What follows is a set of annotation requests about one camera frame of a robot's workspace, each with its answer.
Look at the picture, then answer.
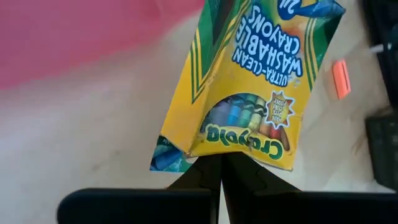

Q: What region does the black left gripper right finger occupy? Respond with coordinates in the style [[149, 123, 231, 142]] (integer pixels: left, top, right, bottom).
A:
[[221, 151, 398, 224]]

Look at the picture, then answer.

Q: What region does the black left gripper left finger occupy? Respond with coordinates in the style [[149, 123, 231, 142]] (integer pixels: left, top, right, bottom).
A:
[[57, 153, 223, 224]]

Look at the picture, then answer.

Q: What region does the washable Crayola crayon box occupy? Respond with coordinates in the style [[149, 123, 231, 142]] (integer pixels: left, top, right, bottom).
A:
[[149, 0, 346, 173]]

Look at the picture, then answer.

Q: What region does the black perforated tray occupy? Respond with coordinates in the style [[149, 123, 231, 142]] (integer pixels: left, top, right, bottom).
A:
[[365, 107, 398, 192]]

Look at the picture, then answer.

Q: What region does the orange eraser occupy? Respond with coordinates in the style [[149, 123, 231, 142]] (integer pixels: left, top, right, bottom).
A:
[[331, 58, 352, 100]]

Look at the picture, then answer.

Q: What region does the pink plastic bin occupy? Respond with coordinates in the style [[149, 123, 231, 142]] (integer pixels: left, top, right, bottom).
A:
[[0, 0, 206, 91]]

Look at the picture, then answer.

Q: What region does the black aluminium table frame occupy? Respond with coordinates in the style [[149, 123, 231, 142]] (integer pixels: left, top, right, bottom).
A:
[[362, 0, 398, 108]]

